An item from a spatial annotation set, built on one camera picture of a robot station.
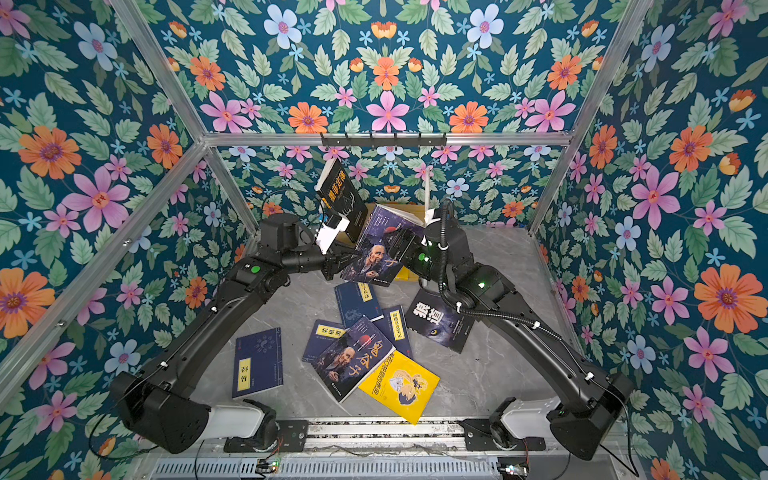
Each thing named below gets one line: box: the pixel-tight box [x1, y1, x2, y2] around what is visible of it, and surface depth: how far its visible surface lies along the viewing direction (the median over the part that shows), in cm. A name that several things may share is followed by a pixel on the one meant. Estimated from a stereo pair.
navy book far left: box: [232, 327, 284, 400], surface depth 86 cm
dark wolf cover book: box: [405, 289, 476, 354], surface depth 94 cm
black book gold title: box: [314, 158, 368, 243], surface depth 82 cm
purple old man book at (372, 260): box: [340, 204, 424, 287], surface depth 72 cm
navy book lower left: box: [302, 319, 347, 363], surface depth 92 cm
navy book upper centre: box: [334, 281, 384, 329], surface depth 98 cm
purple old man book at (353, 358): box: [312, 316, 396, 403], surface depth 85 cm
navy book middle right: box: [372, 305, 413, 358], surface depth 92 cm
